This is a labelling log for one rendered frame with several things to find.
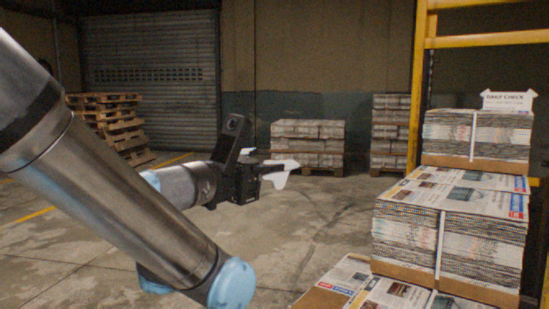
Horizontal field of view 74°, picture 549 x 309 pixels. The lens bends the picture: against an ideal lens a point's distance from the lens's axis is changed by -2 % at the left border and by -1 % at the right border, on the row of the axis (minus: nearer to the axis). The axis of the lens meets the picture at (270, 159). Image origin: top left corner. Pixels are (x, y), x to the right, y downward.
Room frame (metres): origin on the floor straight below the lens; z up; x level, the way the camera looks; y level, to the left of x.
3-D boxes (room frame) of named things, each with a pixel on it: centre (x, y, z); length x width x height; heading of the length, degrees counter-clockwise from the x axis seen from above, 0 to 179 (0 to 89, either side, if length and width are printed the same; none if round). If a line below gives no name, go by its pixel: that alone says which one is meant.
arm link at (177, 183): (0.55, 0.18, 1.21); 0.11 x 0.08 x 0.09; 141
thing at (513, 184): (1.27, -0.70, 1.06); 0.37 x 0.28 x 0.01; 57
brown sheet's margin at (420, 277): (1.04, -0.53, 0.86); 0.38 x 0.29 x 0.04; 56
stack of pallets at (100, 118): (6.79, 3.09, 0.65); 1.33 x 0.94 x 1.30; 171
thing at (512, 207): (1.04, -0.54, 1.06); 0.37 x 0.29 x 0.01; 56
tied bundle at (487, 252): (1.04, -0.53, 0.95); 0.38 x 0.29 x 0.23; 56
